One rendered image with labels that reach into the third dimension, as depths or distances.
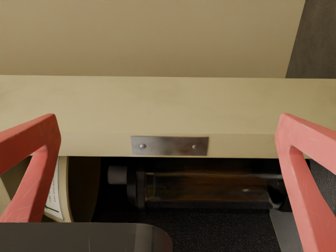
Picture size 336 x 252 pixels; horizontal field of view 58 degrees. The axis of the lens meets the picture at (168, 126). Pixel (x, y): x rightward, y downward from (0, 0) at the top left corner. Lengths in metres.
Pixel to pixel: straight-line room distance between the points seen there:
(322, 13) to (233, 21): 0.18
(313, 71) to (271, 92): 0.27
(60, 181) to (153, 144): 0.14
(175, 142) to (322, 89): 0.19
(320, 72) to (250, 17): 0.20
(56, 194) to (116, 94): 0.14
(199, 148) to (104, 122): 0.09
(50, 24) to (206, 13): 0.33
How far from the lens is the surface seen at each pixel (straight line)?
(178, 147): 0.28
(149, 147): 0.28
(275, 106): 0.33
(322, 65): 0.59
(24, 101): 0.35
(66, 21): 0.71
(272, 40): 0.72
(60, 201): 0.39
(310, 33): 0.64
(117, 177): 0.44
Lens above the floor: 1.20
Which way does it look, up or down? level
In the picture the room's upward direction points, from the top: 89 degrees counter-clockwise
